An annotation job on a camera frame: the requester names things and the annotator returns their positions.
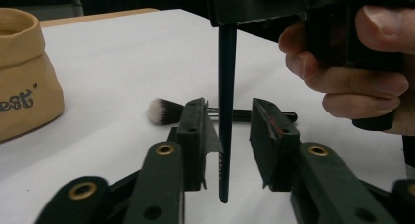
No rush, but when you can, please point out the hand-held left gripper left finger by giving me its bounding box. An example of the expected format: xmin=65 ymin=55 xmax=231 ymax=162
xmin=167 ymin=97 xmax=224 ymax=192

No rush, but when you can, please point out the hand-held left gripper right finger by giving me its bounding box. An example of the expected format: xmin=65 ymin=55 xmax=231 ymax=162
xmin=249 ymin=97 xmax=302 ymax=193

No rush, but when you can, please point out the black makeup brush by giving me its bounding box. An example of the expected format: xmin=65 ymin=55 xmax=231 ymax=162
xmin=146 ymin=98 xmax=299 ymax=126

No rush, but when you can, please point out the thin black brush tan tip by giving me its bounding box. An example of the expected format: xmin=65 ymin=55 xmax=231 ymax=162
xmin=217 ymin=24 xmax=238 ymax=204

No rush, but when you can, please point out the tan cup with small figure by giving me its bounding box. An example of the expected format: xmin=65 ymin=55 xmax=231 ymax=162
xmin=0 ymin=7 xmax=66 ymax=144

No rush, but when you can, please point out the white board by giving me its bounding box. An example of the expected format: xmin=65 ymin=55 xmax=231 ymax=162
xmin=0 ymin=8 xmax=415 ymax=224

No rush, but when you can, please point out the wooden table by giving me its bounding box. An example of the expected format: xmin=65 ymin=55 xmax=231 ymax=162
xmin=38 ymin=7 xmax=160 ymax=28

